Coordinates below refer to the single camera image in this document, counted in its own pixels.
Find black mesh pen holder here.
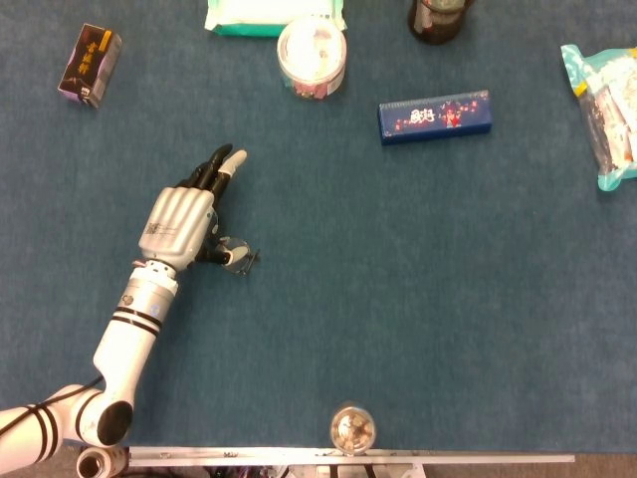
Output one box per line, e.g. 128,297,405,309
407,0,474,46

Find clear jar of colourful clips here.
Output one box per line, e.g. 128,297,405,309
276,16,348,102

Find green white wet wipes pack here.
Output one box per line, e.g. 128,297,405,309
204,0,345,38

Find black box with gold text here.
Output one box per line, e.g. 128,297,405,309
57,22,124,110

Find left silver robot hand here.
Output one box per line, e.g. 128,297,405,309
137,142,249,274

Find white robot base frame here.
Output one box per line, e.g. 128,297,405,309
203,463,427,478

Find thin black framed eyeglasses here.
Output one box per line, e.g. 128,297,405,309
214,236,262,277

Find teal clear snack bag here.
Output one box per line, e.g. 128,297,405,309
560,44,637,193

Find long blue printed box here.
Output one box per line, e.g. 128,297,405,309
378,90,495,146

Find brown tape roll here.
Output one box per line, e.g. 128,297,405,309
76,445,129,478

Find aluminium table edge rail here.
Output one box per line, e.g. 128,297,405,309
127,446,576,468

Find round clear jar silver lid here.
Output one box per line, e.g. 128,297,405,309
329,403,377,457

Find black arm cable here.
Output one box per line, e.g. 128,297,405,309
0,376,105,433

